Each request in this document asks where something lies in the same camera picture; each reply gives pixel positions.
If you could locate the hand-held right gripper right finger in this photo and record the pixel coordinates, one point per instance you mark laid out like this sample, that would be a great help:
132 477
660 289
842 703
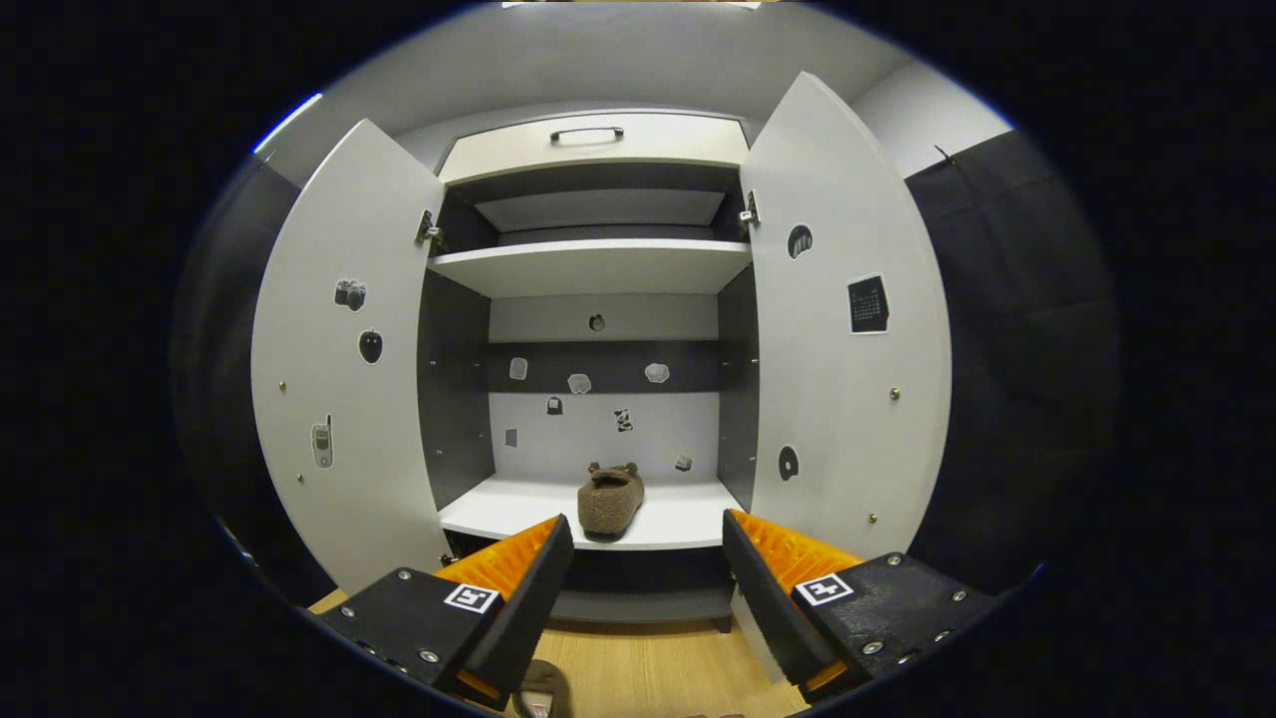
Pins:
773 608

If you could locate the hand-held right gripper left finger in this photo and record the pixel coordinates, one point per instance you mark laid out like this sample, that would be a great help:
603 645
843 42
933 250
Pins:
513 618

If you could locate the brown plush shoe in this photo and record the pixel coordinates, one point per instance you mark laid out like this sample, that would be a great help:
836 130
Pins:
610 504
543 688

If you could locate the white cabinet door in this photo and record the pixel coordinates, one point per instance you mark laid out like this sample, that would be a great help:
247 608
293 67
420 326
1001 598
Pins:
837 419
349 499

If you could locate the white and grey shoe cabinet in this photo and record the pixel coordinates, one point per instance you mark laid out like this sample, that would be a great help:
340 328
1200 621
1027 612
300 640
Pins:
598 267

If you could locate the white cabinet drawer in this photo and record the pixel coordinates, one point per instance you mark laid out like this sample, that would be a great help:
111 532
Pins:
678 140

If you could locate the black backdrop cloth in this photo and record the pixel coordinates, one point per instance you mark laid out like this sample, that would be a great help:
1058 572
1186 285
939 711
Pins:
1017 379

